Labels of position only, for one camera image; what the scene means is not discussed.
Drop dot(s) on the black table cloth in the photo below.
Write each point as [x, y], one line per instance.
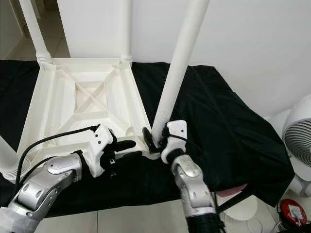
[248, 136]

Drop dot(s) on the white fan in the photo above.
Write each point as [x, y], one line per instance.
[296, 136]

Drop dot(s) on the red round object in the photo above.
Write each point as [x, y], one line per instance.
[292, 212]

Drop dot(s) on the white round floor base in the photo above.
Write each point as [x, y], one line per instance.
[240, 208]

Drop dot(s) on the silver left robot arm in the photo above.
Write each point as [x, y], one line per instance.
[48, 184]

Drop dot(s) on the black metal table leg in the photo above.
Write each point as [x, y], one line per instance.
[235, 203]

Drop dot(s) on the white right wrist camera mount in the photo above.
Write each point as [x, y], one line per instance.
[177, 129]

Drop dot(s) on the white plastic table top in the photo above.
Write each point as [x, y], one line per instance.
[73, 97]

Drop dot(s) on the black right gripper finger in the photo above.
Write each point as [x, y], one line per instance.
[149, 139]

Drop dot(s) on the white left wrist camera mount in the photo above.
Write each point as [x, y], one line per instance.
[102, 141]

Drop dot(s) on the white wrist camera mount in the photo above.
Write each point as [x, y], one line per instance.
[102, 141]
[177, 129]

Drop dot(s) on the pink seat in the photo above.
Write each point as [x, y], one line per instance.
[232, 190]

